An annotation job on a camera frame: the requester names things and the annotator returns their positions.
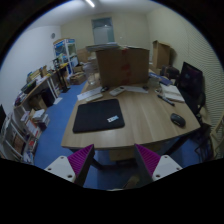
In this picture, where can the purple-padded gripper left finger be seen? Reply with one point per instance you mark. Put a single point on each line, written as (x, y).
(75, 167)

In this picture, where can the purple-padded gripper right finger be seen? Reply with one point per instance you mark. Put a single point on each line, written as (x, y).
(152, 166)

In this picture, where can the black computer mouse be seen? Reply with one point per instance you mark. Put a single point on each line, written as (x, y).
(178, 120)

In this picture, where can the black mouse pad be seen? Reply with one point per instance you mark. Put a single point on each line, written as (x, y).
(98, 116)

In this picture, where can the small black mouse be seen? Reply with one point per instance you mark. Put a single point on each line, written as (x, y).
(104, 89)

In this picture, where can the white bookshelf with books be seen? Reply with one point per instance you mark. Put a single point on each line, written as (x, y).
(19, 143)

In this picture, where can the dark blue pen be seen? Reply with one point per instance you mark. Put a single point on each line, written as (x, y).
(166, 100)

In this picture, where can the white keyboard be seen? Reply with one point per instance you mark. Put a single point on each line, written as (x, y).
(89, 93)

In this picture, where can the open white notebook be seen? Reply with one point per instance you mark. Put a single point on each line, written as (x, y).
(172, 93)

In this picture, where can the white remote control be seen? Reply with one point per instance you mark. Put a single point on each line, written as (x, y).
(117, 91)

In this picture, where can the side desk with clutter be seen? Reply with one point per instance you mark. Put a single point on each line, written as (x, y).
(52, 80)

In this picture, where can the cardboard box on floor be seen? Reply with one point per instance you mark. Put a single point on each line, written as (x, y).
(78, 78)

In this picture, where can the black office chair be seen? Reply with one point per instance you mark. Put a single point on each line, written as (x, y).
(202, 135)

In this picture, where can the black computer monitor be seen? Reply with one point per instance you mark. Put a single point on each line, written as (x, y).
(191, 80)

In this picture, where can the clear plastic jar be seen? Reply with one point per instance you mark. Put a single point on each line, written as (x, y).
(90, 69)

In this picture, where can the large cardboard box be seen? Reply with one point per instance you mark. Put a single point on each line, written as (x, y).
(123, 66)

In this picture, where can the white glass-door cabinet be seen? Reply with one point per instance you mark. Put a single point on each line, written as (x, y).
(66, 53)

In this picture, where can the tall cardboard box by wall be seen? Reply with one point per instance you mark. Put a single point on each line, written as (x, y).
(161, 54)

